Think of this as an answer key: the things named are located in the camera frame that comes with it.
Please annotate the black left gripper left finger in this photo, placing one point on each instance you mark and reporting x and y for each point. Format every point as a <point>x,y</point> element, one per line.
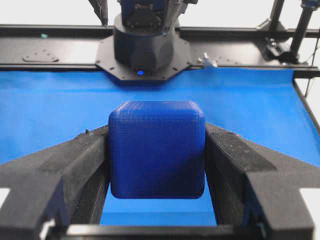
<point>61,185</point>

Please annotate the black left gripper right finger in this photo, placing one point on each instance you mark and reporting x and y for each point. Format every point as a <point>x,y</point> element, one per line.
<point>252,185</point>

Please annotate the blue block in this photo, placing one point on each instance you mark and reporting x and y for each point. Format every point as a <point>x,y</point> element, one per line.
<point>157,150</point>

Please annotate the blue table cloth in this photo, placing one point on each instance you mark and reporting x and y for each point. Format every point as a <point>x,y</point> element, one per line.
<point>160,212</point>

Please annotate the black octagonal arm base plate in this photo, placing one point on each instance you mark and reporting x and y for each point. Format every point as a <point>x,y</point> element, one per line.
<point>149,58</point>

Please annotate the black camera stand pole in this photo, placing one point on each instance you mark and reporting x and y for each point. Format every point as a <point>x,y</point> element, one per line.
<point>308,7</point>

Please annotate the black aluminium table frame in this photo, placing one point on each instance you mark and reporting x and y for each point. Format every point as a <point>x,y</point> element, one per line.
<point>50,47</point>

